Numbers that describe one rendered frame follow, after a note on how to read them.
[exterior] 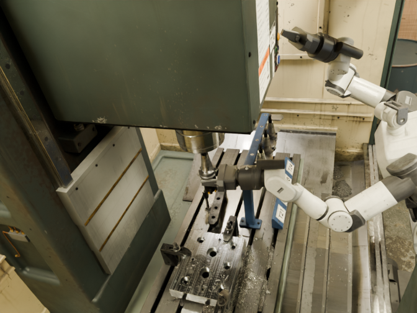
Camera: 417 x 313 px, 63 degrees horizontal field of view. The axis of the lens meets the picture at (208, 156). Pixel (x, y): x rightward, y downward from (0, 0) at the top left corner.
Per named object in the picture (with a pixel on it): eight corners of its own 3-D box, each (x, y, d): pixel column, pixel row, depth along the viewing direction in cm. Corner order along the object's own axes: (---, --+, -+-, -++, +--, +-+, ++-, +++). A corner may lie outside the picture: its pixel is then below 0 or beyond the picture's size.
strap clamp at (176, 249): (195, 263, 145) (189, 241, 136) (193, 270, 143) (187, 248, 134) (167, 258, 150) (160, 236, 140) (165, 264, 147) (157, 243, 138)
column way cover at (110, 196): (159, 199, 180) (132, 117, 148) (113, 277, 145) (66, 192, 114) (150, 198, 181) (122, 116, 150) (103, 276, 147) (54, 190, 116)
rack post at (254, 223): (262, 220, 159) (259, 173, 141) (259, 230, 155) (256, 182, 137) (241, 217, 162) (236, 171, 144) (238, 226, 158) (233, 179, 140)
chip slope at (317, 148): (332, 164, 224) (336, 131, 208) (327, 250, 174) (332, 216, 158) (206, 153, 253) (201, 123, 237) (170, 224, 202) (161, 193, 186)
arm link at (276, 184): (262, 173, 122) (290, 195, 123) (261, 186, 114) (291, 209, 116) (274, 161, 119) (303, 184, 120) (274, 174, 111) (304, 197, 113)
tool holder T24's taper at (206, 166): (202, 164, 123) (200, 149, 118) (214, 164, 121) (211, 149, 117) (199, 172, 119) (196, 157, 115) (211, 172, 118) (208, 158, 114)
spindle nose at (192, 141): (182, 127, 120) (175, 97, 113) (227, 125, 117) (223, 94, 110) (174, 155, 108) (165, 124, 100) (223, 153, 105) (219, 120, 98)
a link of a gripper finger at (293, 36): (284, 27, 111) (299, 33, 114) (280, 36, 113) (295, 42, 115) (286, 28, 110) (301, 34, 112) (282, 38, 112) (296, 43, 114)
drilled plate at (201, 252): (246, 245, 144) (245, 238, 141) (228, 310, 123) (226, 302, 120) (196, 236, 152) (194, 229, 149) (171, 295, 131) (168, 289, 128)
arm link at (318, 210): (288, 194, 126) (327, 223, 128) (291, 207, 116) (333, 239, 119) (308, 174, 122) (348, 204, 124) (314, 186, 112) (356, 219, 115)
